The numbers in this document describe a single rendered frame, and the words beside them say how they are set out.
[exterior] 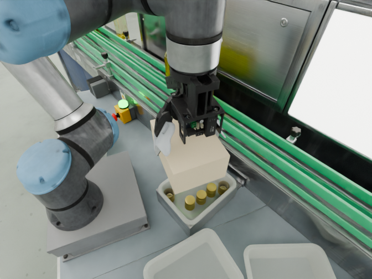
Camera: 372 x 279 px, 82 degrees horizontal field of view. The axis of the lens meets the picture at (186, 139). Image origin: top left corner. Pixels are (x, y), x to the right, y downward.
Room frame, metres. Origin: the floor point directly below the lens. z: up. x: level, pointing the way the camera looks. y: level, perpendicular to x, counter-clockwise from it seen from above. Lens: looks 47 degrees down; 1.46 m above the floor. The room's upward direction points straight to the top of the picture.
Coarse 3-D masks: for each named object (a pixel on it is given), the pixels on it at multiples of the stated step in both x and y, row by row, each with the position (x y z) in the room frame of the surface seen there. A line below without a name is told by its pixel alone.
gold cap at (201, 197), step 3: (198, 192) 0.36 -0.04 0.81; (201, 192) 0.36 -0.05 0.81; (204, 192) 0.36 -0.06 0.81; (198, 195) 0.35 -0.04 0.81; (201, 195) 0.35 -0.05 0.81; (204, 195) 0.35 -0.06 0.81; (198, 198) 0.34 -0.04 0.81; (201, 198) 0.34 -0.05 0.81; (204, 198) 0.34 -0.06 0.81; (198, 201) 0.34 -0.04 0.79; (201, 201) 0.34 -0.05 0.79; (204, 201) 0.34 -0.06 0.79; (201, 204) 0.33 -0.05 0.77
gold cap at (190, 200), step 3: (189, 195) 0.35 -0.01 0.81; (186, 198) 0.34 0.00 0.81; (189, 198) 0.34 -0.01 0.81; (192, 198) 0.34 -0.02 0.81; (186, 201) 0.33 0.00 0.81; (189, 201) 0.33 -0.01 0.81; (192, 201) 0.33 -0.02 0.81; (186, 204) 0.32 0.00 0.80; (189, 204) 0.32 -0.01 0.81; (192, 204) 0.32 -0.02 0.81; (186, 207) 0.32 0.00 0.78; (189, 207) 0.32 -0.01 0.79; (192, 207) 0.32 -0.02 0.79; (189, 210) 0.31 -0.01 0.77
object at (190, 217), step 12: (168, 180) 0.39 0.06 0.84; (216, 180) 0.43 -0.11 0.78; (228, 180) 0.40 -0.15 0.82; (192, 192) 0.38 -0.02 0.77; (216, 192) 0.38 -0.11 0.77; (228, 192) 0.34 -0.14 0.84; (168, 204) 0.31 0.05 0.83; (180, 204) 0.34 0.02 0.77; (204, 204) 0.34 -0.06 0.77; (216, 204) 0.30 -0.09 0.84; (180, 216) 0.26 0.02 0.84; (192, 216) 0.29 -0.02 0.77
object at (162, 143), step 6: (168, 126) 0.29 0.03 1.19; (174, 126) 0.28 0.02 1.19; (162, 132) 0.29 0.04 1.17; (168, 132) 0.28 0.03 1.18; (156, 138) 0.28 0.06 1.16; (162, 138) 0.28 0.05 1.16; (168, 138) 0.27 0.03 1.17; (156, 144) 0.28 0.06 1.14; (162, 144) 0.27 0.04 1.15; (168, 144) 0.26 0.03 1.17; (156, 150) 0.28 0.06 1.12; (162, 150) 0.26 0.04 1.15; (168, 150) 0.25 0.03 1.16
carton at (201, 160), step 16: (176, 128) 0.34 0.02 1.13; (176, 144) 0.30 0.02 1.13; (192, 144) 0.30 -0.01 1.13; (208, 144) 0.30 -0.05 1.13; (176, 160) 0.25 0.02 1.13; (192, 160) 0.25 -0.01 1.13; (208, 160) 0.25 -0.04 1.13; (224, 160) 0.26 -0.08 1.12; (176, 176) 0.22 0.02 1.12; (192, 176) 0.24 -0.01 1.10; (208, 176) 0.25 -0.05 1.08; (224, 176) 0.27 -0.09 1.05; (176, 192) 0.22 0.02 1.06
